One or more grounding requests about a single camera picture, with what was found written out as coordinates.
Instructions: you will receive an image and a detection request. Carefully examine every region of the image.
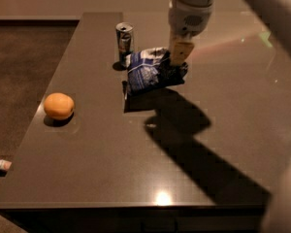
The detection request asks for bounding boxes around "orange fruit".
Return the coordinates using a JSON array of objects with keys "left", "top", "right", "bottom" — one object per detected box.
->
[{"left": 44, "top": 93, "right": 75, "bottom": 120}]

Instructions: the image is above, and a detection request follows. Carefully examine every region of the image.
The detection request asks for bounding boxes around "silver blue redbull can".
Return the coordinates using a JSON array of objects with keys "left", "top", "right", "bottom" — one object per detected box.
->
[{"left": 115, "top": 22, "right": 134, "bottom": 67}]

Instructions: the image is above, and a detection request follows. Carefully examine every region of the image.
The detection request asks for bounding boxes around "blue chip bag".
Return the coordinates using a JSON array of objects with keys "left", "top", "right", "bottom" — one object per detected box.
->
[{"left": 125, "top": 48, "right": 188, "bottom": 96}]

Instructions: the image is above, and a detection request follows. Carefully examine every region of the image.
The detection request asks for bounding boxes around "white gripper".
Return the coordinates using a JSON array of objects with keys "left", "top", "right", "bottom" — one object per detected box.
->
[{"left": 169, "top": 0, "right": 212, "bottom": 66}]

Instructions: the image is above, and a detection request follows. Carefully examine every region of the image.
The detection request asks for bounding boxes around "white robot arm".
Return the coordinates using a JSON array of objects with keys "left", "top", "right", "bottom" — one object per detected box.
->
[{"left": 169, "top": 0, "right": 291, "bottom": 233}]

